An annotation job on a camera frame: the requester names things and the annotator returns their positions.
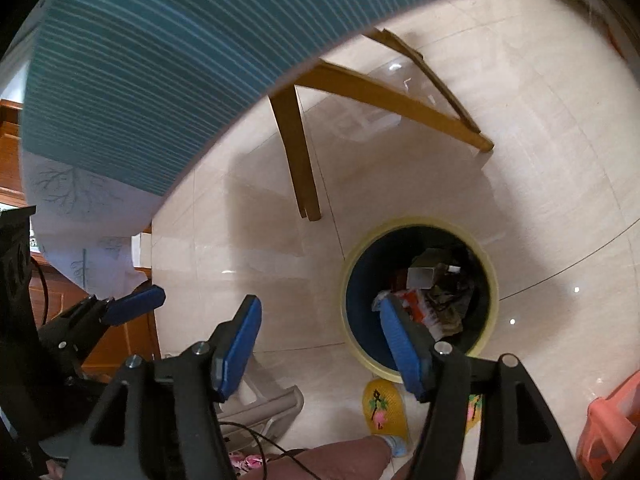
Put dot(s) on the white tablecloth table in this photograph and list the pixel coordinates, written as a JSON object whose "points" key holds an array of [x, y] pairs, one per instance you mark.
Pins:
{"points": [[150, 85]]}

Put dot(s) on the white open carton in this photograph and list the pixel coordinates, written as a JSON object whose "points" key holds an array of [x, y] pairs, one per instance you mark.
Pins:
{"points": [[420, 276]]}

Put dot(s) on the pink plastic stool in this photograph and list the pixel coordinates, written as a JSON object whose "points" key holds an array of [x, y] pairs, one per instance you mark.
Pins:
{"points": [[610, 425]]}

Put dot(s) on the pink patterned shoe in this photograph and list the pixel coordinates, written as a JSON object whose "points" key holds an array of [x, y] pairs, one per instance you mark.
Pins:
{"points": [[245, 460]]}

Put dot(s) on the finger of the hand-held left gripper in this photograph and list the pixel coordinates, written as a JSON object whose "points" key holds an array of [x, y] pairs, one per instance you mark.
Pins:
{"points": [[135, 304]]}

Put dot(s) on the brown wooden door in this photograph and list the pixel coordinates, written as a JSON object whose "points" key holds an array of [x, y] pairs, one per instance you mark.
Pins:
{"points": [[9, 160], [125, 345]]}

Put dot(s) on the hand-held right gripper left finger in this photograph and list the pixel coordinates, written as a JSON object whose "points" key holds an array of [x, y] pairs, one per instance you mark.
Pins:
{"points": [[240, 345]]}

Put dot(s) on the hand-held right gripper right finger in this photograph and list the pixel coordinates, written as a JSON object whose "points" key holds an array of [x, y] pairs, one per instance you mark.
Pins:
{"points": [[402, 350]]}

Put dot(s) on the white plastic stool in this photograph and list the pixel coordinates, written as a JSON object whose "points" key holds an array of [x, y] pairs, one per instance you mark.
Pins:
{"points": [[270, 410]]}

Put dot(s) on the yellow round waste bin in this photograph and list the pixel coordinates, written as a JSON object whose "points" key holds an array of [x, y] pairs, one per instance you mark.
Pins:
{"points": [[360, 290]]}

